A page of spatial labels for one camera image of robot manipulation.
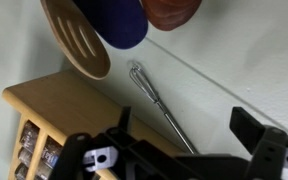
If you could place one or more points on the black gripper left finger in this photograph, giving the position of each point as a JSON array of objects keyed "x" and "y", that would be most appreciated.
[{"x": 72, "y": 156}]

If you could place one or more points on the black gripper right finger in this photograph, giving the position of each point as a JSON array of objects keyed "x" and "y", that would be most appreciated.
[{"x": 267, "y": 150}]

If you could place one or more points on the glass spice jar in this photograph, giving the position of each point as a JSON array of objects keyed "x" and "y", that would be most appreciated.
[
  {"x": 52, "y": 151},
  {"x": 20, "y": 171},
  {"x": 44, "y": 171},
  {"x": 26, "y": 157},
  {"x": 29, "y": 135}
]

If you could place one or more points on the wooden slotted spatula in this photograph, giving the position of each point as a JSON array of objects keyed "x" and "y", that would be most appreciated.
[{"x": 80, "y": 43}]

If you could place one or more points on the short wooden wall spice rack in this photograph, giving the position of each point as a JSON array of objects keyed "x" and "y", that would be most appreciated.
[{"x": 77, "y": 106}]

